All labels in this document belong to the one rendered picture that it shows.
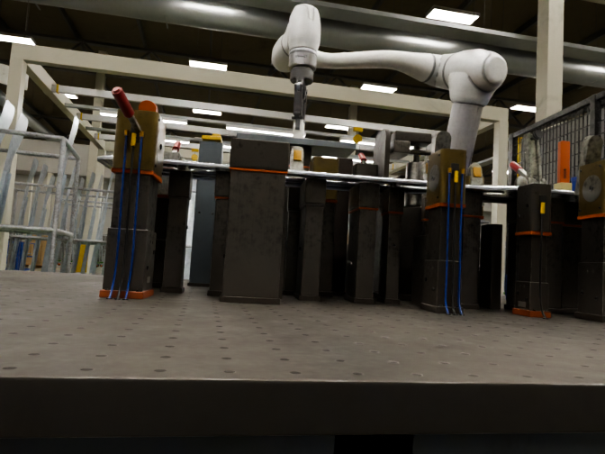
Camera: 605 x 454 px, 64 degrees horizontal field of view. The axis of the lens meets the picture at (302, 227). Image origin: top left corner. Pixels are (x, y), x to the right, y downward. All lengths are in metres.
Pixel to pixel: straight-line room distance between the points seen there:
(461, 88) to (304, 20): 0.55
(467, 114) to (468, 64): 0.16
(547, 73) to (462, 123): 8.00
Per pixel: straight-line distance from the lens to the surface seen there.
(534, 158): 1.62
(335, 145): 1.53
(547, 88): 9.62
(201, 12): 13.24
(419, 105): 8.04
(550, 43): 9.94
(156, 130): 1.00
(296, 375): 0.38
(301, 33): 1.64
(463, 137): 1.74
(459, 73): 1.75
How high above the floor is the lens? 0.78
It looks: 4 degrees up
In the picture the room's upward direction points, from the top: 3 degrees clockwise
